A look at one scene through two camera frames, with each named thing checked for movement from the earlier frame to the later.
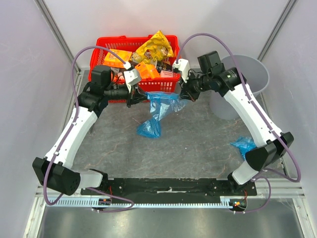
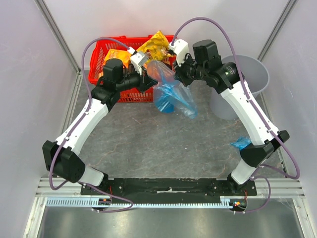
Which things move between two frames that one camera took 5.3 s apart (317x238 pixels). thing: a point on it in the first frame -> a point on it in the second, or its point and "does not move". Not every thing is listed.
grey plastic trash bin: x=257 y=78 does not move
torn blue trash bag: x=161 y=104 -> x=170 y=95
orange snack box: x=112 y=60 does not move
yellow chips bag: x=157 y=49 does not move
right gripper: x=189 y=90 -> x=182 y=75
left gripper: x=135 y=96 -> x=145 y=83
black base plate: x=169 y=187 does not move
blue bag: x=245 y=144 does not move
